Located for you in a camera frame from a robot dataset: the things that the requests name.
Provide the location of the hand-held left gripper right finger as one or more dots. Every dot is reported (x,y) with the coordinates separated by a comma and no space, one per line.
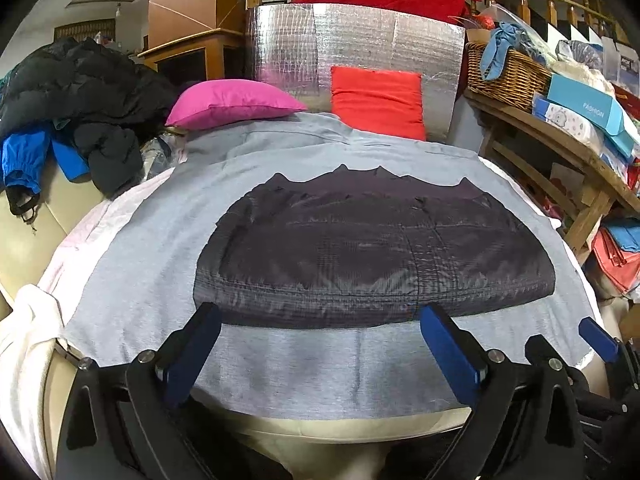
(450,355)

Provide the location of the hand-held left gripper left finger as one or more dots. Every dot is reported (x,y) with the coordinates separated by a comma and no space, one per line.
(192,355)

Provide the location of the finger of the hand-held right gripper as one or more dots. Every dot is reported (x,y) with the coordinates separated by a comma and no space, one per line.
(600,340)
(537,347)

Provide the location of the dark quilted jacket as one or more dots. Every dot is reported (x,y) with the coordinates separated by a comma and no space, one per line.
(375,260)

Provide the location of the red bags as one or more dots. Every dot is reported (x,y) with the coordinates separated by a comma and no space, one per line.
(620,265)

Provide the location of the grey blanket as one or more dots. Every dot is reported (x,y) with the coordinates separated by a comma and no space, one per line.
(150,270)

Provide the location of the pale pink bedsheet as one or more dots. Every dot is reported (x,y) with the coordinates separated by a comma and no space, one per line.
(90,240)

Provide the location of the white printed paper bag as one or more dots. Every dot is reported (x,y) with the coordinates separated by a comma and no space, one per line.
(565,185)

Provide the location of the wooden table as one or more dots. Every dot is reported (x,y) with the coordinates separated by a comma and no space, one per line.
(565,142)

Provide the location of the clear plastic bag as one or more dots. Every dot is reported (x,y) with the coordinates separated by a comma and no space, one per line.
(160,155)

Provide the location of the white printed box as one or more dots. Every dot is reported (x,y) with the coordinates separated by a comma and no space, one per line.
(570,122)

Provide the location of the teal cardboard box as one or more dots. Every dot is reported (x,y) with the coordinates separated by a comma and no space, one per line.
(585,100)

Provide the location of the pink pillow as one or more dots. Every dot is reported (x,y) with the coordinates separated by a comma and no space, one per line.
(230,102)

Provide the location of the blue garment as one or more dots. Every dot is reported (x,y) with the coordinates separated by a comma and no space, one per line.
(20,160)

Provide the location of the wicker basket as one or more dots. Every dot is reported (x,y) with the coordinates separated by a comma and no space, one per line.
(515,85)

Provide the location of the red cushion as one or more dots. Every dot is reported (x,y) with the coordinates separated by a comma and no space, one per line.
(375,100)

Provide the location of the white cloth bundle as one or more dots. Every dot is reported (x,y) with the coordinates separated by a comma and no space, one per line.
(585,72)

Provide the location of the black puffer jacket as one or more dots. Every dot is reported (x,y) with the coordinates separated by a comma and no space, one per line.
(75,90)

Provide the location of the light blue cloth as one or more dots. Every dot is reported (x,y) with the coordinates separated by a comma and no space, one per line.
(500,42)

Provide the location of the silver foil insulation mat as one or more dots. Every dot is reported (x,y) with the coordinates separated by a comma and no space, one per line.
(285,45)

